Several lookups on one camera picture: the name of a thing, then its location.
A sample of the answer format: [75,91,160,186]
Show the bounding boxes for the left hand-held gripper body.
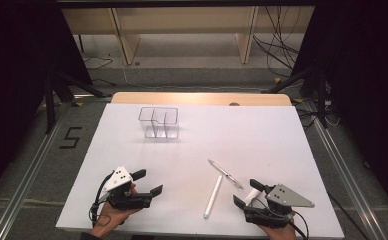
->
[101,165,154,211]

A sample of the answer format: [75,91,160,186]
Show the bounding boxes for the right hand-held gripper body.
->
[243,183,316,230]

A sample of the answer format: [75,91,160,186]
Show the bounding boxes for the short white stick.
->
[244,188,262,205]

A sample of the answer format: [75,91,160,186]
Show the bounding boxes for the white pen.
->
[203,173,224,220]

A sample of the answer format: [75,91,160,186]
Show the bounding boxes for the clear silver pen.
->
[207,159,245,190]

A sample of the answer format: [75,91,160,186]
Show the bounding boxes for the clear plastic pen organizer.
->
[137,106,180,140]

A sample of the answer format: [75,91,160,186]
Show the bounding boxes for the person's right hand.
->
[257,218,298,240]

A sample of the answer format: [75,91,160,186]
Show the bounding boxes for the person's left hand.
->
[90,199,140,239]

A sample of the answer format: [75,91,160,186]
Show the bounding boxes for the white foam board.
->
[55,103,345,240]

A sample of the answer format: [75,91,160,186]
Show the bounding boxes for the light wooden table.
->
[111,92,293,107]

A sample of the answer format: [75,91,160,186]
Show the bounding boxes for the black metal stand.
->
[261,64,330,129]
[44,71,113,134]

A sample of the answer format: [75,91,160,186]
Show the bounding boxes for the black curtain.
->
[0,0,93,204]
[291,0,388,211]

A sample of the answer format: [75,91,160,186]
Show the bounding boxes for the light wooden bench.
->
[61,5,316,66]

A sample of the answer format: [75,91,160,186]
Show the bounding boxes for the left hand-held gripper cable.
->
[88,170,116,228]

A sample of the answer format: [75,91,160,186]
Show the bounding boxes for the hand-held gripper cable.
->
[283,209,311,240]
[88,170,116,228]

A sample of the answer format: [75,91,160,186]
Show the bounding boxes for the right hand-held gripper cable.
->
[283,209,311,240]

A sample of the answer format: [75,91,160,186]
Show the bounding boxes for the long black floor cable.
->
[326,191,371,240]

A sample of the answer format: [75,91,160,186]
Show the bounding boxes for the long aluminium floor rail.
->
[305,99,388,240]
[0,109,68,240]

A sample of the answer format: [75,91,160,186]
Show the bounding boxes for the tangled floor cables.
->
[296,99,341,132]

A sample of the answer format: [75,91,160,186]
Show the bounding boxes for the short aluminium rail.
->
[73,94,113,100]

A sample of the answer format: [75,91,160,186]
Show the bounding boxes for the thin black floor cable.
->
[81,56,118,88]

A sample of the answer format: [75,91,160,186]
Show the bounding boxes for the hanging black cable bundle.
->
[251,6,301,78]

